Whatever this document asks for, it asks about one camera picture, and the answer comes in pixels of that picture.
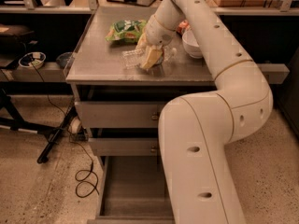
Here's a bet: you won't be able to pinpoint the black stand legs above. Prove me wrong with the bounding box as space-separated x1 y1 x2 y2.
0 89 77 164

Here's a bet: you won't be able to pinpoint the black cable on floor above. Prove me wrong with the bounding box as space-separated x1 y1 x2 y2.
30 63 101 199

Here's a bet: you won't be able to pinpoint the bottom drawer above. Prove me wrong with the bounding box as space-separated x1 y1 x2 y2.
87 156 175 224

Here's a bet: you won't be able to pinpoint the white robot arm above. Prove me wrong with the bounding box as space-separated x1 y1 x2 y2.
143 0 273 224

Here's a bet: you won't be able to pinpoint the white bowl on shelf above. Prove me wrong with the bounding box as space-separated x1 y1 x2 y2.
19 51 46 69

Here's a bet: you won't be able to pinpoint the grey drawer cabinet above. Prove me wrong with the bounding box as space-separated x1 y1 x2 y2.
63 6 250 224

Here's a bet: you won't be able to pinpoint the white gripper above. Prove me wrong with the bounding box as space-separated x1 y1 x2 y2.
135 15 176 70

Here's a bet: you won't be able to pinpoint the clear plastic water bottle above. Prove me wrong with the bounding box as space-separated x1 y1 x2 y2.
121 46 177 69

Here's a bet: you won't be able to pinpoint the top drawer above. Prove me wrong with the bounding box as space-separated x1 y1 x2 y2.
74 86 188 130

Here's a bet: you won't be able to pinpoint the drawer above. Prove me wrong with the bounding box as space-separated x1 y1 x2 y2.
88 128 159 156
87 156 175 224
74 86 188 130

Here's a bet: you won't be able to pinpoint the middle drawer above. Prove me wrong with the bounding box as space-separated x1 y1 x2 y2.
88 128 159 156

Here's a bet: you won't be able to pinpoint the dark bowl on shelf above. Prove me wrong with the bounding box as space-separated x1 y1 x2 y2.
56 52 73 68

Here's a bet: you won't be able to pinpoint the red soda can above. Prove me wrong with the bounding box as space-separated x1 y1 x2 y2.
176 20 190 35

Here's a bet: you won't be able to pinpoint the green chip bag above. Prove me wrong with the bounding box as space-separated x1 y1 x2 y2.
105 20 147 43

